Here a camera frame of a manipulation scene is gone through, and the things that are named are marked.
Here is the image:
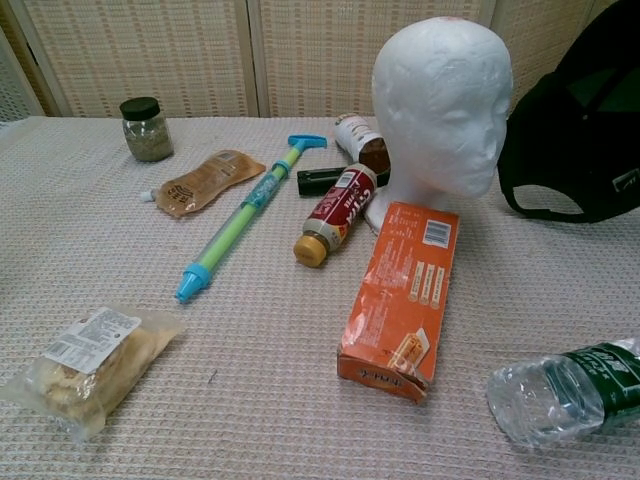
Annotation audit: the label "black baseball cap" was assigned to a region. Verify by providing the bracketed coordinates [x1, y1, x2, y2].
[498, 0, 640, 224]

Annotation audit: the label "white foam mannequin head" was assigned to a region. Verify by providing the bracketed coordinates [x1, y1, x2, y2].
[364, 15, 515, 232]

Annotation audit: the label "red label bottle gold cap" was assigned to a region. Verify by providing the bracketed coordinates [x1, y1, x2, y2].
[293, 162, 379, 269]

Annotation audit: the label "black stapler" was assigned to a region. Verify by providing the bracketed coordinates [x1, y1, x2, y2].
[296, 166, 392, 198]

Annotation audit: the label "blue green toy water pump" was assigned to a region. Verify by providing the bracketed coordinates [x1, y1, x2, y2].
[174, 133, 329, 303]

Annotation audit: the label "orange cardboard box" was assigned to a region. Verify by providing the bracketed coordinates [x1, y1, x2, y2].
[335, 200, 460, 404]

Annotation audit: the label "white jar brown contents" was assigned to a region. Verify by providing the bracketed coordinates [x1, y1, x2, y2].
[333, 113, 392, 176]

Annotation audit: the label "brown spout pouch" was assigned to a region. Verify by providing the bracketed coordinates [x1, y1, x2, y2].
[139, 149, 267, 220]

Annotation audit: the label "white woven tablecloth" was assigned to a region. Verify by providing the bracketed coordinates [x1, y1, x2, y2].
[0, 114, 640, 480]

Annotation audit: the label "glass jar black lid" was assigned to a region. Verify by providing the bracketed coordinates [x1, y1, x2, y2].
[118, 96, 175, 163]

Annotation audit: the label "woven folding screen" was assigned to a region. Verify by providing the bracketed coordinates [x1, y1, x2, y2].
[0, 0, 616, 121]

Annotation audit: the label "bagged pastry packet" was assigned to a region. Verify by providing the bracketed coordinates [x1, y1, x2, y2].
[0, 305, 187, 444]

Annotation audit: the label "clear water bottle green label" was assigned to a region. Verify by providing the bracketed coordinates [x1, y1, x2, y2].
[487, 337, 640, 445]

